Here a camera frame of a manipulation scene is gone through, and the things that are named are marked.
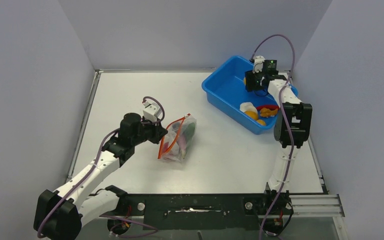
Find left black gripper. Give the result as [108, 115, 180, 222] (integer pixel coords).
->
[132, 115, 168, 146]

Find clear zip top bag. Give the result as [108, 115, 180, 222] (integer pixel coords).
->
[157, 113, 197, 163]

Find green toy avocado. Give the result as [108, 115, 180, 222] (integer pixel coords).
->
[183, 122, 196, 139]

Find purple toy eggplant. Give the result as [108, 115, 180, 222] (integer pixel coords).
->
[176, 134, 187, 159]

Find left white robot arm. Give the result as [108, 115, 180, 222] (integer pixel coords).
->
[33, 110, 168, 240]

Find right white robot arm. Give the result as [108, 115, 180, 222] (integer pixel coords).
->
[244, 56, 313, 193]

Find blue plastic bin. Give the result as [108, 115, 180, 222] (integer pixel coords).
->
[201, 55, 281, 135]

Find orange fried toy piece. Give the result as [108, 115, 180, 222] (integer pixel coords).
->
[259, 107, 278, 118]

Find small orange toy fruit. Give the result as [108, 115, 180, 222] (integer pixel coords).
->
[256, 119, 267, 126]

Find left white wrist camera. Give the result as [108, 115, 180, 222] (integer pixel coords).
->
[142, 101, 165, 123]

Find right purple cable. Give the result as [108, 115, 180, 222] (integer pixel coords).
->
[250, 34, 296, 240]

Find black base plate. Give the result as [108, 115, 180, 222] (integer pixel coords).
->
[94, 193, 294, 232]

